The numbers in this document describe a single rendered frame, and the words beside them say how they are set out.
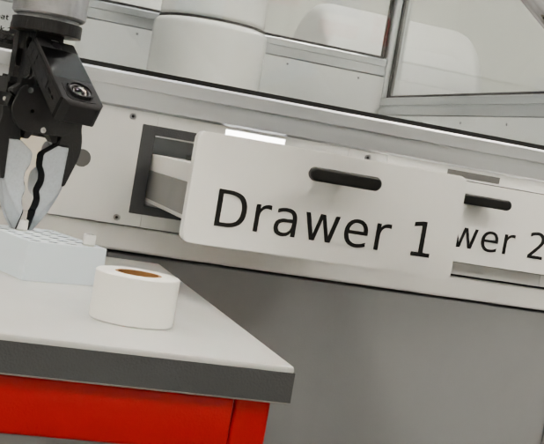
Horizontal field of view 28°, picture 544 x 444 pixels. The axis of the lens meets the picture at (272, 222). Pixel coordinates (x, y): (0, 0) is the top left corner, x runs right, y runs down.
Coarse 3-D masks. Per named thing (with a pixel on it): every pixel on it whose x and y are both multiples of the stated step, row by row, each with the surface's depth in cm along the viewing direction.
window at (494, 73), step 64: (0, 0) 134; (128, 0) 138; (192, 0) 140; (256, 0) 143; (320, 0) 145; (384, 0) 147; (448, 0) 150; (512, 0) 152; (128, 64) 139; (192, 64) 141; (256, 64) 143; (320, 64) 146; (384, 64) 148; (448, 64) 151; (512, 64) 153; (512, 128) 154
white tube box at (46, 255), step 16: (0, 240) 108; (16, 240) 106; (32, 240) 104; (48, 240) 107; (64, 240) 110; (80, 240) 112; (0, 256) 108; (16, 256) 105; (32, 256) 104; (48, 256) 105; (64, 256) 106; (80, 256) 107; (96, 256) 108; (16, 272) 105; (32, 272) 104; (48, 272) 105; (64, 272) 106; (80, 272) 107
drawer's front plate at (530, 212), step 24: (480, 192) 150; (504, 192) 151; (528, 192) 152; (480, 216) 150; (504, 216) 151; (528, 216) 152; (480, 240) 151; (528, 240) 153; (480, 264) 151; (504, 264) 152; (528, 264) 153
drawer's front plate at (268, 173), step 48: (240, 144) 108; (192, 192) 107; (240, 192) 108; (288, 192) 110; (336, 192) 111; (384, 192) 113; (432, 192) 114; (192, 240) 108; (240, 240) 109; (288, 240) 110; (336, 240) 112; (384, 240) 113; (432, 240) 115
